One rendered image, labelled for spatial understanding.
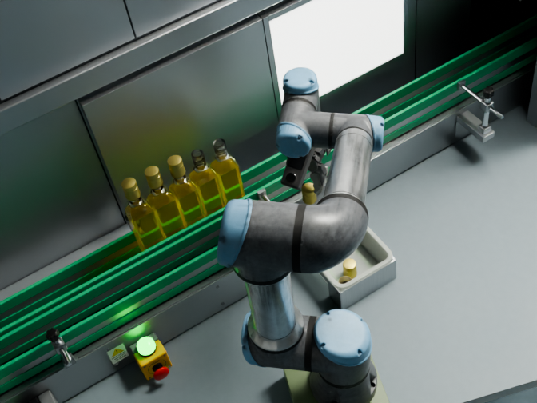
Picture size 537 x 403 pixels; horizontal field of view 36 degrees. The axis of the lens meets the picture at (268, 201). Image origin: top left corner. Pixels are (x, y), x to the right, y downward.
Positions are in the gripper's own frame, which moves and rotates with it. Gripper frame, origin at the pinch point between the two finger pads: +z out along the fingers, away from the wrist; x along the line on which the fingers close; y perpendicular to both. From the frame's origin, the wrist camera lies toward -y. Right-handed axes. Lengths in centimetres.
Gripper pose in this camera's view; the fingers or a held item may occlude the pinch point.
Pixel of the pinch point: (308, 189)
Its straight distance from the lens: 198.7
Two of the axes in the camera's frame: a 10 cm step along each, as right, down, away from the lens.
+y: 4.5, -7.2, 5.3
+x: -8.9, -2.8, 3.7
